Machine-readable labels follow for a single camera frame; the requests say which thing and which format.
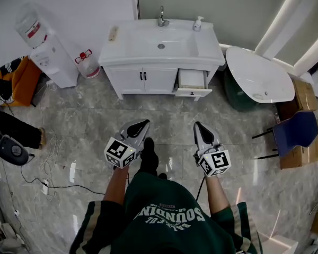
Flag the person's green printed shirt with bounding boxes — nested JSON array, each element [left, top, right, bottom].
[[70, 172, 263, 254]]

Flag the white pump soap bottle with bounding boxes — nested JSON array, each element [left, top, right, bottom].
[[192, 15, 205, 32]]

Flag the white cabinet door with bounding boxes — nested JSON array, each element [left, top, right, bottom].
[[144, 67, 179, 94], [107, 67, 145, 94]]

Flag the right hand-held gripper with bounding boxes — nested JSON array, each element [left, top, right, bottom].
[[193, 122, 232, 177]]

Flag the person's right forearm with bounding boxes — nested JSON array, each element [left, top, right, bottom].
[[205, 175, 231, 214]]

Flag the white rectangular stand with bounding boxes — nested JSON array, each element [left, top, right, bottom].
[[259, 233, 299, 254]]

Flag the white cabinet drawer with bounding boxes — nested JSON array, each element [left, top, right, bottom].
[[172, 68, 213, 98]]

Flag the black white striped cloth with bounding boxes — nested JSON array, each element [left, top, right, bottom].
[[0, 56, 24, 75]]

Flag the white water dispenser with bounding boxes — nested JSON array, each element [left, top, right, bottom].
[[29, 32, 79, 88]]

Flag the person's left black shoe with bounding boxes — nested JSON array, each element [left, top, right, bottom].
[[139, 137, 160, 177]]

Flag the person's left forearm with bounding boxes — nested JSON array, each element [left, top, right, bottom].
[[103, 165, 130, 205]]

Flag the white vanity cabinet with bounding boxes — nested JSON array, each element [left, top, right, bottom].
[[102, 62, 220, 102]]

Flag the white ceramic sink basin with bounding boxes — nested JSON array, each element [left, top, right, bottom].
[[98, 19, 226, 68]]

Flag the clear water jug red cap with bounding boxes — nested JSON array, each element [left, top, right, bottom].
[[74, 49, 101, 79]]

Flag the white coiled cable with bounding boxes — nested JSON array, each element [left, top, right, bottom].
[[39, 136, 60, 202]]

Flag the chrome faucet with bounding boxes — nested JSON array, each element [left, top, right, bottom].
[[157, 5, 170, 28]]

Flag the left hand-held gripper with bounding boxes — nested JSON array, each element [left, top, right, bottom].
[[103, 119, 151, 169]]

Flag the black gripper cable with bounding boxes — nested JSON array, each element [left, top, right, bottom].
[[195, 176, 206, 202]]

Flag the blue chair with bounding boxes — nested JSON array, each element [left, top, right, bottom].
[[252, 111, 318, 160]]

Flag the white and green bathtub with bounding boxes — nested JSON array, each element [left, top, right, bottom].
[[224, 46, 296, 113]]

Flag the black round device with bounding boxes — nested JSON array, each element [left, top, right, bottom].
[[0, 135, 30, 166]]

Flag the black floor cable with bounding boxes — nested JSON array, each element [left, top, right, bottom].
[[20, 155, 105, 195]]

